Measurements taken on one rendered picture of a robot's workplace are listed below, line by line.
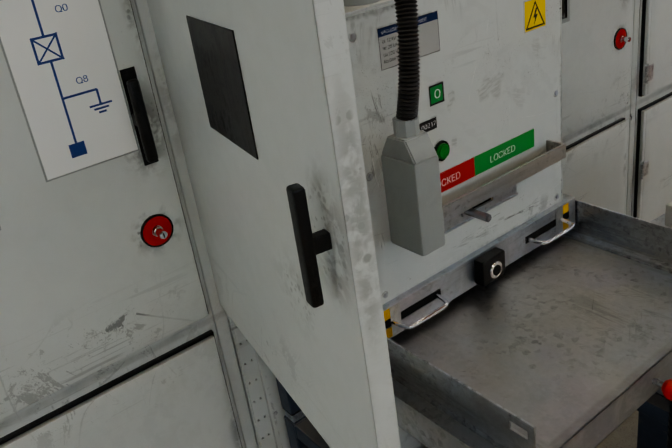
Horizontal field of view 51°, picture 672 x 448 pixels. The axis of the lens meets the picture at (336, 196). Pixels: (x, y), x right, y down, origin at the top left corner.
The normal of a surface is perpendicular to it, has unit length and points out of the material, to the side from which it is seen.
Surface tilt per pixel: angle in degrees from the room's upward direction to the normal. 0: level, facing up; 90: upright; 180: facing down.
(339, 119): 90
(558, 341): 0
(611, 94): 90
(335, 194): 90
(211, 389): 90
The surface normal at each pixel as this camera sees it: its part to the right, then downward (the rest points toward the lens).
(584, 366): -0.14, -0.90
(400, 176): -0.78, 0.36
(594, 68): 0.61, 0.26
